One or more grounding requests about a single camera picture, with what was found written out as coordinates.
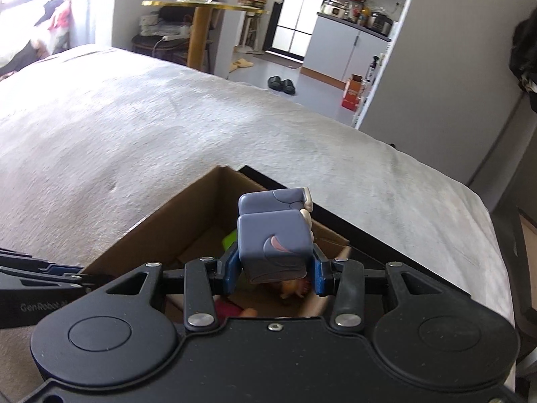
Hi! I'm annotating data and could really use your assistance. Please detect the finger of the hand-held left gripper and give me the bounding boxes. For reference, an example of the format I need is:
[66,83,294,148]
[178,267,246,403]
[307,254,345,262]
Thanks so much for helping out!
[0,274,116,295]
[0,249,85,276]

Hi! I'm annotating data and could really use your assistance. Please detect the white kitchen cabinet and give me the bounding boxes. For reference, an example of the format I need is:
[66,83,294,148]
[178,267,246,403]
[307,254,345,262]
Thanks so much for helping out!
[303,12,393,81]

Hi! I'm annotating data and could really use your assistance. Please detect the grey purple elephant toy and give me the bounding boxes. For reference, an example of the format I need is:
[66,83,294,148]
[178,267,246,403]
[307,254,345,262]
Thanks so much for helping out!
[238,187,315,285]

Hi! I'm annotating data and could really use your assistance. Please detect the yellow round side table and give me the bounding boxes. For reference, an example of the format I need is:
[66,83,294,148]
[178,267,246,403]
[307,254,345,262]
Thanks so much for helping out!
[142,0,269,73]

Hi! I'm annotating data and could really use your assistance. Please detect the cardboard box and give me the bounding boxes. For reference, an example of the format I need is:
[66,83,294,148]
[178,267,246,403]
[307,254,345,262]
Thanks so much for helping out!
[82,166,351,320]

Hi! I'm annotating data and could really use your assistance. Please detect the white folded cloth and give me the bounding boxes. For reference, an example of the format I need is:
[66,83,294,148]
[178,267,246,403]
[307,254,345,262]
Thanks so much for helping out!
[140,12,190,37]

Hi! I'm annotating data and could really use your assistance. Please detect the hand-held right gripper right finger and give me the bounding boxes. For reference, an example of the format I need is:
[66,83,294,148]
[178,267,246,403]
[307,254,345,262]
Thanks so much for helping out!
[308,248,445,330]

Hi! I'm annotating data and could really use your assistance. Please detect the orange box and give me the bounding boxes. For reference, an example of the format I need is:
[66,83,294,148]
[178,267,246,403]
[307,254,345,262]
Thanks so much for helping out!
[341,74,365,111]

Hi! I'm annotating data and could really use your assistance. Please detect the black jacket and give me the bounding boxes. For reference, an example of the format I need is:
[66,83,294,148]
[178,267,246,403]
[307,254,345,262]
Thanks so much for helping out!
[509,19,537,114]

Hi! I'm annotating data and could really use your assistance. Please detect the silver rice cooker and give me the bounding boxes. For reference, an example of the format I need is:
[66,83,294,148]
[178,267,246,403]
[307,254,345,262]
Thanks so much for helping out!
[368,10,394,35]

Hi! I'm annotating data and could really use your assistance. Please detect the black framed glass door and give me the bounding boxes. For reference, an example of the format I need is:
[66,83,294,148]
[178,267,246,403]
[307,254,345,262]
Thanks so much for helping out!
[264,0,337,58]

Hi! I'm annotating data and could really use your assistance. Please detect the white spray bottle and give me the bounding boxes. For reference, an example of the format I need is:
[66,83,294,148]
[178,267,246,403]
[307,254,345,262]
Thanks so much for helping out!
[365,54,385,85]

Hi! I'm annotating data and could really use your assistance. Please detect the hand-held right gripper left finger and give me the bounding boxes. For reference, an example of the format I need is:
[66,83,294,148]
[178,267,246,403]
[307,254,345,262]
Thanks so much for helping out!
[103,250,246,330]

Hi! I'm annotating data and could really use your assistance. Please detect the orange toy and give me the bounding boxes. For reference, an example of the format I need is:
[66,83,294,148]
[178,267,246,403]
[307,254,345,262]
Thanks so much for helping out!
[279,279,313,301]

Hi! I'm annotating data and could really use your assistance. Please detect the magenta toy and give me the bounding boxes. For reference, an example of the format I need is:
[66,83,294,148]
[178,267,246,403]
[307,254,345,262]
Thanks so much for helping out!
[214,296,245,318]

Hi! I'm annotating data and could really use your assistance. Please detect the floral cloth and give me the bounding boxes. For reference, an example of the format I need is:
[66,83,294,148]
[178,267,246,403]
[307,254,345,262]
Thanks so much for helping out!
[0,0,91,81]

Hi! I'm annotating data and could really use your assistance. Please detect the white stool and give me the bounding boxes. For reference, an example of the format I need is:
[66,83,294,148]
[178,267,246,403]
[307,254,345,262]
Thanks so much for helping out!
[241,12,259,53]

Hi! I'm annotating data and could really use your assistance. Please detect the brown carton with black rim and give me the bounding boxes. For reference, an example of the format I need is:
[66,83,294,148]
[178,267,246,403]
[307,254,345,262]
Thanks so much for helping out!
[517,212,537,263]

